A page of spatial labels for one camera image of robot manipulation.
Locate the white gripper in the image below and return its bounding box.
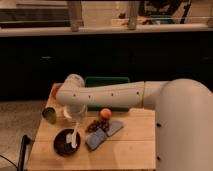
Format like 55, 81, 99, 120
64, 105, 87, 122

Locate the white dish brush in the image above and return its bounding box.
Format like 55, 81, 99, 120
66, 123, 79, 148

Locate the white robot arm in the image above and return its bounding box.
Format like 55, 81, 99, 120
56, 74, 213, 171

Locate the dark purple bowl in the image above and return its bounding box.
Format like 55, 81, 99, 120
53, 129, 81, 157

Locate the green metallic cup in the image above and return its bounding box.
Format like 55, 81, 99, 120
42, 107, 56, 124

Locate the orange fruit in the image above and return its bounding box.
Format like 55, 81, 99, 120
100, 108, 112, 119

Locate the blue grey cloth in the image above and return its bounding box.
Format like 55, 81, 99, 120
86, 120, 124, 150

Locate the green plastic tray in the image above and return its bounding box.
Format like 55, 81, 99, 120
85, 76, 130, 112

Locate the black clamp with cable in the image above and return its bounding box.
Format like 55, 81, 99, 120
1, 135, 31, 171

